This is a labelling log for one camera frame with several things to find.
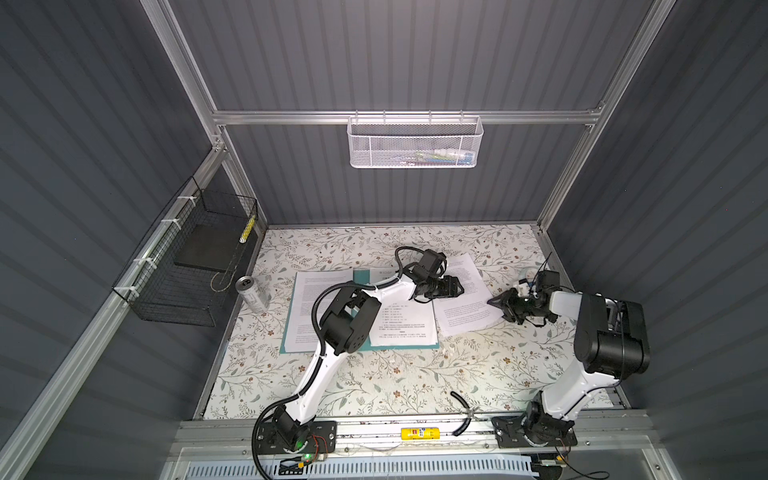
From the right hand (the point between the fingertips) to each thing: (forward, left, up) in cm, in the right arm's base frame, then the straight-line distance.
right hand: (496, 306), depth 96 cm
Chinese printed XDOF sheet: (-5, +29, -1) cm, 30 cm away
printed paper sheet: (-2, +12, -1) cm, 12 cm away
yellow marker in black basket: (+8, +73, +28) cm, 79 cm away
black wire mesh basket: (-4, +84, +28) cm, 89 cm away
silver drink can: (-2, +75, +10) cm, 76 cm away
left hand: (+5, +11, +2) cm, 13 cm away
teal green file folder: (+13, +45, 0) cm, 47 cm away
